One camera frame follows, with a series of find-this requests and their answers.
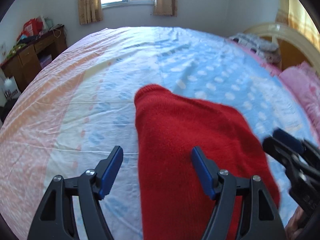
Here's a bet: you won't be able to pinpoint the brown wooden desk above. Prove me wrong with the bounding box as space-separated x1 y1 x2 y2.
1 24 68 93

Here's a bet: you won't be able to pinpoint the red gift bags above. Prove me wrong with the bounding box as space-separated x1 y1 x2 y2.
17 16 49 42

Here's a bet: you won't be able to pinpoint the cream bed headboard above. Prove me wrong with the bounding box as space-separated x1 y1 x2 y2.
244 22 320 73

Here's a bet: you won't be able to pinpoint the polka dot bed sheet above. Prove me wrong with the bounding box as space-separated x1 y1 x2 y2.
0 26 315 240

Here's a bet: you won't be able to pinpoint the purple box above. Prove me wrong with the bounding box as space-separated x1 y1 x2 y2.
39 54 52 68

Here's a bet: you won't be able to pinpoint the white black-printed paper bag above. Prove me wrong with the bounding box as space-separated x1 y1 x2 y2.
2 77 22 100

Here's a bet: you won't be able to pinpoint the yellow curtain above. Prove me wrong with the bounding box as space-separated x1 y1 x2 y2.
275 0 320 43

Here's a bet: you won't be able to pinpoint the person's right hand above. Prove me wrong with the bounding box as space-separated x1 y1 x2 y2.
285 206 307 240

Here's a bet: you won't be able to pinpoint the pink blanket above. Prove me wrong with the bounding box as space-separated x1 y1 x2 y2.
279 61 320 130

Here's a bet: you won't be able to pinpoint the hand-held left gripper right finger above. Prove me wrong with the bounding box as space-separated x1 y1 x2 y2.
191 146 287 240

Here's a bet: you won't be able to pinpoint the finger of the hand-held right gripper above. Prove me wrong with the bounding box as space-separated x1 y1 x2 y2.
272 128 305 153
262 136 300 178

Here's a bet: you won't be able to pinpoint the green yellow cloth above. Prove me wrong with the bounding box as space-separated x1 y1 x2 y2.
6 44 27 57

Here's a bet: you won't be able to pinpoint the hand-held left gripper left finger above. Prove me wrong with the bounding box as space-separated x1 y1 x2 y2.
27 145 124 240

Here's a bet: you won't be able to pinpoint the red knitted sweater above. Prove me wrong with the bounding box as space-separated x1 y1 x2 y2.
134 84 280 240

